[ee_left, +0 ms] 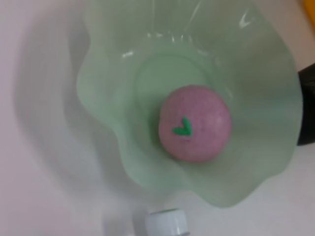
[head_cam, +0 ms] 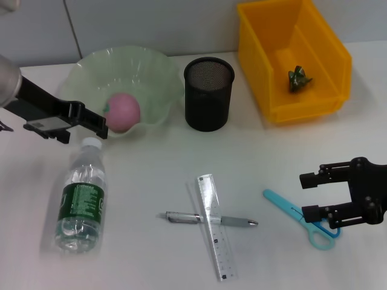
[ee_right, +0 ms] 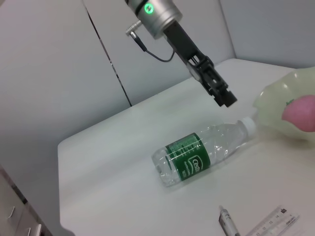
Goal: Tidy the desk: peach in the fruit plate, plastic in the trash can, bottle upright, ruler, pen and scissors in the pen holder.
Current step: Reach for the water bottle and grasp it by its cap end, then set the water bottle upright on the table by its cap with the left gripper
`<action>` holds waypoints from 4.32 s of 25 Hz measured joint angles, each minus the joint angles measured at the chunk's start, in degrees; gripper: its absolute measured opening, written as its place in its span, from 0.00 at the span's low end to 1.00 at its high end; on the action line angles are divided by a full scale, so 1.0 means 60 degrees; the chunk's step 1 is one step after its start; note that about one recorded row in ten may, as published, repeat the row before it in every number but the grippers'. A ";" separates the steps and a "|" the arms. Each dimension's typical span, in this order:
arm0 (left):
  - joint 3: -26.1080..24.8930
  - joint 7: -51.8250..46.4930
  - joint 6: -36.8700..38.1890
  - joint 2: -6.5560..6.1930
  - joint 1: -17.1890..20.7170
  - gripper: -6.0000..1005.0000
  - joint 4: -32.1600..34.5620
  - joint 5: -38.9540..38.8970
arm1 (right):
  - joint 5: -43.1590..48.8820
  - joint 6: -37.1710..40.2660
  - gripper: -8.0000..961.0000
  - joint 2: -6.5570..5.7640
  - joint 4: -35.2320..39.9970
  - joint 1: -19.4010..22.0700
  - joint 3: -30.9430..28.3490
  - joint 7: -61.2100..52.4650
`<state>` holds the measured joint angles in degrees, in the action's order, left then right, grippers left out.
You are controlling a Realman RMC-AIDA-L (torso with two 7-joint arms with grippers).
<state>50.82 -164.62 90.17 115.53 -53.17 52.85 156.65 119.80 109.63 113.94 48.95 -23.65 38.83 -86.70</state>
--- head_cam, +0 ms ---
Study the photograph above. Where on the green plastic wrapper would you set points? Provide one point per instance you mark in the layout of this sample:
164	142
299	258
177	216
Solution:
297	80

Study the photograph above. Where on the clear green-label water bottle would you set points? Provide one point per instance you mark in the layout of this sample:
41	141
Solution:
83	199

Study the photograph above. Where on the yellow plastic bin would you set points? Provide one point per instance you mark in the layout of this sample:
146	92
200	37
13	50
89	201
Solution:
320	51

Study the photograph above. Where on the pale green wavy fruit plate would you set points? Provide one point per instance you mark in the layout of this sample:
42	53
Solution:
136	69

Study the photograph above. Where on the transparent plastic ruler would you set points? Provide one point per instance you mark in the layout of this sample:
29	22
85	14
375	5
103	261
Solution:
217	241

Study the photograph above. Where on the dark left wrist camera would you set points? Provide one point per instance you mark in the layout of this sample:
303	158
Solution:
45	124

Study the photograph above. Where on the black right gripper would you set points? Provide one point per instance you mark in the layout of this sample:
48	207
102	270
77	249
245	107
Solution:
372	187

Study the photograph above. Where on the black mesh pen holder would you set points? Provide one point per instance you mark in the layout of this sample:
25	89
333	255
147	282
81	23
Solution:
208	99

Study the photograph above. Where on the light blue scissors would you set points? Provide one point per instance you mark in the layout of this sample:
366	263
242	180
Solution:
281	202

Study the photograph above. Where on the pink toy peach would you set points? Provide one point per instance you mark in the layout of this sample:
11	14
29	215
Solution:
124	111

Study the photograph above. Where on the grey clear ballpoint pen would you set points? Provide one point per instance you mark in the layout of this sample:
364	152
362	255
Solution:
181	217

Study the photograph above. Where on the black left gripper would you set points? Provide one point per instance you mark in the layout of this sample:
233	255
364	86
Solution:
45	96

